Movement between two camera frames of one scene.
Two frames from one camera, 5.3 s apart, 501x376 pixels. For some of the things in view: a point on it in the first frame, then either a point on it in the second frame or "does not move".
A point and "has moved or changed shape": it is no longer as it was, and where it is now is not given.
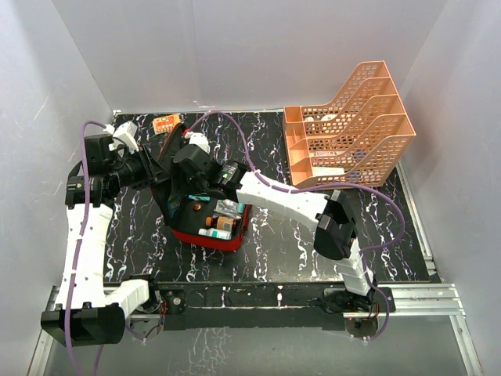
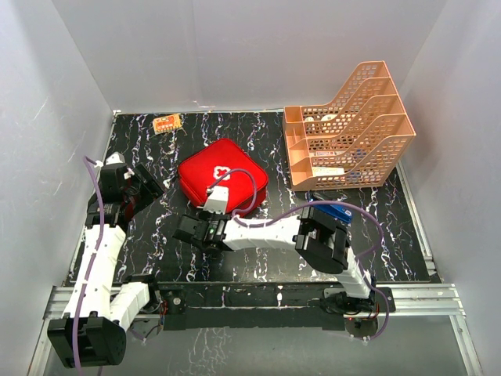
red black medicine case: (216, 221) has moved or changed shape
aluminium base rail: (415, 300) does not move
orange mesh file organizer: (355, 140) does not move
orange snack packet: (165, 124) does not move
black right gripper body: (187, 186) -> (207, 216)
